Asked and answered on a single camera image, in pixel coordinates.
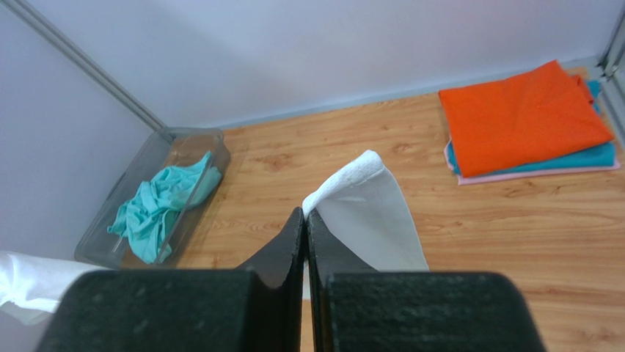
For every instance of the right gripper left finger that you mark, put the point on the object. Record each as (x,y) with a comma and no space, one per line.
(253,307)

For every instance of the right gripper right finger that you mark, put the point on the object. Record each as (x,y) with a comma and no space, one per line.
(357,308)

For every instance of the white t shirt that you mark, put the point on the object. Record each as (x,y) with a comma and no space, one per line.
(361,204)

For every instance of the mint green t shirt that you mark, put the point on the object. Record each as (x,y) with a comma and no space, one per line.
(147,219)

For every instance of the clear plastic bin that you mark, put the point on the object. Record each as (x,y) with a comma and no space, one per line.
(166,147)

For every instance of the folded orange t shirt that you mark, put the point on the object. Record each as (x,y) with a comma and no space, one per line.
(533,117)

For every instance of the right aluminium corner post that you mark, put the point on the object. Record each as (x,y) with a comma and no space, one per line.
(612,60)

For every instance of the aluminium corner post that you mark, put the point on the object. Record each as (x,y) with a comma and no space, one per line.
(612,60)
(54,36)

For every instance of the left aluminium corner post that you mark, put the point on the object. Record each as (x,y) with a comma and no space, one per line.
(54,36)

